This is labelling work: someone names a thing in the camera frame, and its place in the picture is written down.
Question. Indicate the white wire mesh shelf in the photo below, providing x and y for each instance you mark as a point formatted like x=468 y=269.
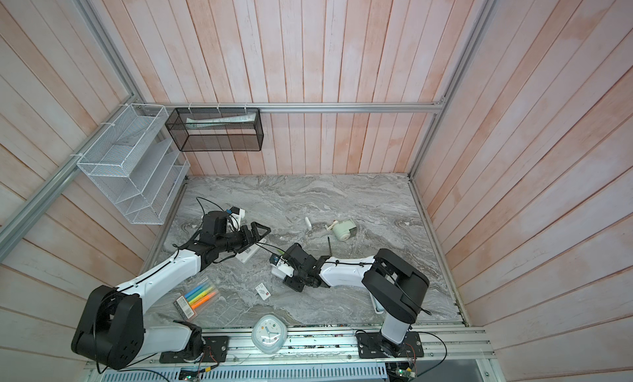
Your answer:
x=138 y=173

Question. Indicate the black wire mesh basket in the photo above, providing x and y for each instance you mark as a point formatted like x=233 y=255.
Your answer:
x=250 y=139

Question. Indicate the small white red card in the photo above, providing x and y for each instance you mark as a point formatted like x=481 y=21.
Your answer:
x=263 y=292

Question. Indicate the white paper in basket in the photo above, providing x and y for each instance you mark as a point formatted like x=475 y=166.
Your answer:
x=232 y=122

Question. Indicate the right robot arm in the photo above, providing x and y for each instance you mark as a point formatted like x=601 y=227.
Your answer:
x=395 y=284

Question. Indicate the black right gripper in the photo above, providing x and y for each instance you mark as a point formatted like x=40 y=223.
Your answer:
x=293 y=283

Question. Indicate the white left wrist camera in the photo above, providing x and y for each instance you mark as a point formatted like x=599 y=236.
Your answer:
x=235 y=217

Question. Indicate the white round alarm clock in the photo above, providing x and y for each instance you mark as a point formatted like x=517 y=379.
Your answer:
x=269 y=334

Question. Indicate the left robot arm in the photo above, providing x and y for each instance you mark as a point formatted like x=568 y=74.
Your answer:
x=111 y=329

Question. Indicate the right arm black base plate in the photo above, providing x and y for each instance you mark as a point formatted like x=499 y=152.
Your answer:
x=376 y=346

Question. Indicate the pack of coloured highlighters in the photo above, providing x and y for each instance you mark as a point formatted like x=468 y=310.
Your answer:
x=191 y=303

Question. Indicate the aluminium front rail frame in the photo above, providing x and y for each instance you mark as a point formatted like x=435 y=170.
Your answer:
x=451 y=353

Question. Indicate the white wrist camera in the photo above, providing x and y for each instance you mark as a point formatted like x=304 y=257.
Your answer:
x=277 y=262
x=235 y=217

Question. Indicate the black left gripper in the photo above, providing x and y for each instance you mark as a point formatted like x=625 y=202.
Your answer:
x=250 y=240

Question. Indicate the mint green pencil sharpener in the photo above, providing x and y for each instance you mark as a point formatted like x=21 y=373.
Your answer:
x=343 y=229

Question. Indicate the light blue glasses case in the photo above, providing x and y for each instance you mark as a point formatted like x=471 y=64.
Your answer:
x=378 y=309

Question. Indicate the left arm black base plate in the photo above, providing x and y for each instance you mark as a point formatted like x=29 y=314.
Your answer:
x=206 y=348

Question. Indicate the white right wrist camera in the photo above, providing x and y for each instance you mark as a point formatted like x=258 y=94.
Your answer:
x=277 y=262

